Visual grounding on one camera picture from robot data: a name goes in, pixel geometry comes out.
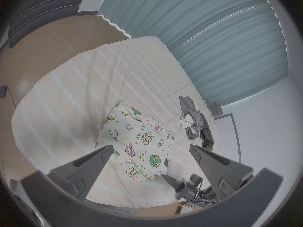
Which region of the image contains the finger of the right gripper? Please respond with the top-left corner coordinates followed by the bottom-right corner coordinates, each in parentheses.
top-left (161, 174), bottom-right (182, 191)

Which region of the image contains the bed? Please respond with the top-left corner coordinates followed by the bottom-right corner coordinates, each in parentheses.
top-left (11, 35), bottom-right (242, 209)

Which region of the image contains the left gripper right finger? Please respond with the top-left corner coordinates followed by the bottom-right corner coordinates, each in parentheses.
top-left (189, 145), bottom-right (254, 197)

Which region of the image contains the white printed pyjama top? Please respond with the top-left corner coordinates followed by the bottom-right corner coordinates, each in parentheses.
top-left (95, 101), bottom-right (174, 183)

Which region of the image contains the white garment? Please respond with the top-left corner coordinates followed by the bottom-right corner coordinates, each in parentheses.
top-left (180, 116), bottom-right (197, 129)

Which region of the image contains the grey bedside table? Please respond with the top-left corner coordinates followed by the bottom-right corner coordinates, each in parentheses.
top-left (205, 98), bottom-right (223, 117)

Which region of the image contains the light grey knit garment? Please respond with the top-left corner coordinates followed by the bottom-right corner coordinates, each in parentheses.
top-left (179, 96), bottom-right (202, 127)

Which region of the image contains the black padded bench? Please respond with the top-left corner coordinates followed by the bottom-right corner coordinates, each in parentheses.
top-left (7, 0), bottom-right (88, 48)

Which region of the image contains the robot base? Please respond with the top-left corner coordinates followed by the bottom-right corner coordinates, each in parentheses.
top-left (9, 179), bottom-right (136, 227)

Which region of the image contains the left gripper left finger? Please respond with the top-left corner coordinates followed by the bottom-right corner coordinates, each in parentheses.
top-left (48, 145), bottom-right (114, 199)

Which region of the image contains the black garment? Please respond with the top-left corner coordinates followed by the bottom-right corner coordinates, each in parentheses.
top-left (201, 119), bottom-right (214, 150)

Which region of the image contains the black cable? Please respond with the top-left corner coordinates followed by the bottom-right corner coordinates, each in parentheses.
top-left (7, 88), bottom-right (17, 109)

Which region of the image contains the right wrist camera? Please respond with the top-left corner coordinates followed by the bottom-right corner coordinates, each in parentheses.
top-left (189, 173), bottom-right (204, 187)

